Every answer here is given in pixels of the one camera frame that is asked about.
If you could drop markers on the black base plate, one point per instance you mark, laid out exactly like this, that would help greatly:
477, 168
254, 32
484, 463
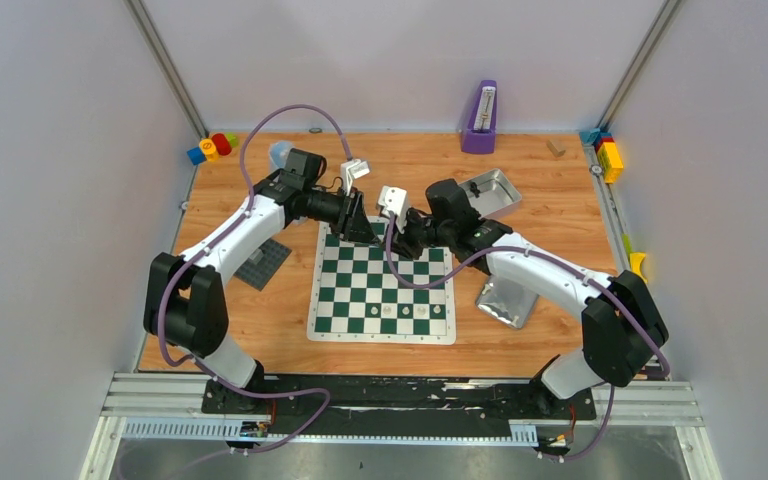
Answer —
360, 405

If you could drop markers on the translucent blue metronome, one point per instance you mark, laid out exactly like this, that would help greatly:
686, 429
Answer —
278, 154

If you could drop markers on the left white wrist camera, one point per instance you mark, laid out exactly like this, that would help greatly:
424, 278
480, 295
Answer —
352, 170

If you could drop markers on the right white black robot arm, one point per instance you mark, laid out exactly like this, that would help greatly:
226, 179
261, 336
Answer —
622, 328

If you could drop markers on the small wooden block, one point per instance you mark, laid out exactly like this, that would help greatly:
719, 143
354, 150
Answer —
556, 148

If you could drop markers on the metal tin with white pieces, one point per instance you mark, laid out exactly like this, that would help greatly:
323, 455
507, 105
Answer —
506, 301

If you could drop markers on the purple metronome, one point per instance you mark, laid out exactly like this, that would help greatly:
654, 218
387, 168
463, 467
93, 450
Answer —
478, 124

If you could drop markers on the colourful toy blocks left corner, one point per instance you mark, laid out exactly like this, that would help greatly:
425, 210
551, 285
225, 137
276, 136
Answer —
213, 148

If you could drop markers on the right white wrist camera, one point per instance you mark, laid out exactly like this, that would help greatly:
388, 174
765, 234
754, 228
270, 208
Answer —
393, 205

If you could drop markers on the colourful block stack right corner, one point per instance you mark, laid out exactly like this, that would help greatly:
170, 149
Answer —
607, 153

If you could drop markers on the green white chess mat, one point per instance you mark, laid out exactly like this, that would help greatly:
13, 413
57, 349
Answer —
349, 278

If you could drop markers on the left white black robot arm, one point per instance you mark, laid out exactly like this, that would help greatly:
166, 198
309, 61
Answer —
185, 303

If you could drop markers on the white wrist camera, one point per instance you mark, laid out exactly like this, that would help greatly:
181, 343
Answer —
393, 205
352, 170

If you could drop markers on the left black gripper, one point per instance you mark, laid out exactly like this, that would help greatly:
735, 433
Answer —
349, 214

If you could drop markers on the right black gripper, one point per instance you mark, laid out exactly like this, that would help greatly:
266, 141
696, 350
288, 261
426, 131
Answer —
402, 241

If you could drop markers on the metal tin with black pieces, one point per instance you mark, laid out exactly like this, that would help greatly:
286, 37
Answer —
492, 194

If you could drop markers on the grey lego baseplate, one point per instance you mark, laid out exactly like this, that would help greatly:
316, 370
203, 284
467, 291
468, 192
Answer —
259, 269

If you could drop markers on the yellow green toy piece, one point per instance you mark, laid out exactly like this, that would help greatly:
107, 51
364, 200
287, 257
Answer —
636, 258

